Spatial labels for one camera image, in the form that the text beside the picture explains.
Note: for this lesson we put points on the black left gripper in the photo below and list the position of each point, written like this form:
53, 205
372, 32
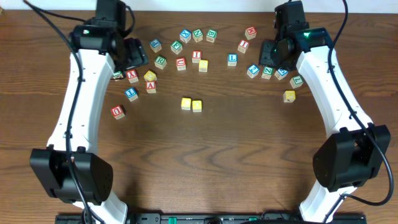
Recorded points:
134, 54

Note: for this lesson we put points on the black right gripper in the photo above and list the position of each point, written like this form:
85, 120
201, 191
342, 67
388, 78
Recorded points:
266, 53

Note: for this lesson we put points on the green R block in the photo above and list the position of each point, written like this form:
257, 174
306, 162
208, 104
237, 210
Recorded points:
160, 62

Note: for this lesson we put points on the blue L block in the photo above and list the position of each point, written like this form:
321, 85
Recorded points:
232, 60

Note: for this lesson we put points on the yellow C block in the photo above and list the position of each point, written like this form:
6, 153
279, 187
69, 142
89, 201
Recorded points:
186, 103

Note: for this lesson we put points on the yellow O block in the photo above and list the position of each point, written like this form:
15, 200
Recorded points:
197, 106

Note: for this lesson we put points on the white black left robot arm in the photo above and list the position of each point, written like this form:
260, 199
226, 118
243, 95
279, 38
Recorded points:
69, 167

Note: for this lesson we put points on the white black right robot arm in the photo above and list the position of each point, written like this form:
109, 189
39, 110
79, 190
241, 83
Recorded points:
355, 148

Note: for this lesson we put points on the red X block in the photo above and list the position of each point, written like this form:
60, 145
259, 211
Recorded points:
132, 76

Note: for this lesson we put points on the blue 5 block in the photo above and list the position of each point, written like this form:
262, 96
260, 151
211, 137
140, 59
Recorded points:
280, 73

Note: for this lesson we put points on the green Z block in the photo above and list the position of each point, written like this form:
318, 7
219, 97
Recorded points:
267, 73

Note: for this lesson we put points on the blue P block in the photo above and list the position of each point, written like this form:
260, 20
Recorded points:
155, 45

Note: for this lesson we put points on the green J block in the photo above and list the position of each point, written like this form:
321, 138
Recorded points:
117, 76

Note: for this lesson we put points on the yellow block near A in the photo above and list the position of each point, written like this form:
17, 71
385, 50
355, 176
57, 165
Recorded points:
150, 76

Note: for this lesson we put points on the green T block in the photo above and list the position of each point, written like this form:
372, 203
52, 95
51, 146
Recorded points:
296, 81

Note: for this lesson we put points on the blue 2 block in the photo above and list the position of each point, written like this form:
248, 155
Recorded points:
253, 71

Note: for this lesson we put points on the red block far right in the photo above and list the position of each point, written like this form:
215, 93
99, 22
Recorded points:
250, 33

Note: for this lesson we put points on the red A block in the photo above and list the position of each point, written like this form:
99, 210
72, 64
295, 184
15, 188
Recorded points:
151, 87

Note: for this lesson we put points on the blue J block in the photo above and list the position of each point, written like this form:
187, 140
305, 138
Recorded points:
131, 94

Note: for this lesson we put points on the red I block right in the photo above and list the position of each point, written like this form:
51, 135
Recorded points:
243, 46

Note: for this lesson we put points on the red i block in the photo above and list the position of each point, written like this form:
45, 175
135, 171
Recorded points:
196, 56
243, 46

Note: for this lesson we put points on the green F block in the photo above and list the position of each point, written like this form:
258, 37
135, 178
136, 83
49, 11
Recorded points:
176, 47

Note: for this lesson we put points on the yellow block right lower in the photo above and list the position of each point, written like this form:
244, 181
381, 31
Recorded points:
289, 96

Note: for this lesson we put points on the red U block upper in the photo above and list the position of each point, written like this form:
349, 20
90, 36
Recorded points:
181, 64

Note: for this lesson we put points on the red u block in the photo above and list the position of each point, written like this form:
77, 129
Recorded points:
181, 64
118, 112

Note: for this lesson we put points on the blue X block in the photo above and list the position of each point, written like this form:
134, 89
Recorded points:
185, 36

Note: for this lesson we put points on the green N block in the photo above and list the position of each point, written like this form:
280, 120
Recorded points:
197, 35

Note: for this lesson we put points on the yellow S block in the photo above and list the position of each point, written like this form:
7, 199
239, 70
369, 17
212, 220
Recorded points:
203, 66

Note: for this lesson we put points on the green B block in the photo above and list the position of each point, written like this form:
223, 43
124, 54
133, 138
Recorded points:
211, 35

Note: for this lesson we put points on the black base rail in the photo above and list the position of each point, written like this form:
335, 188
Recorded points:
266, 217

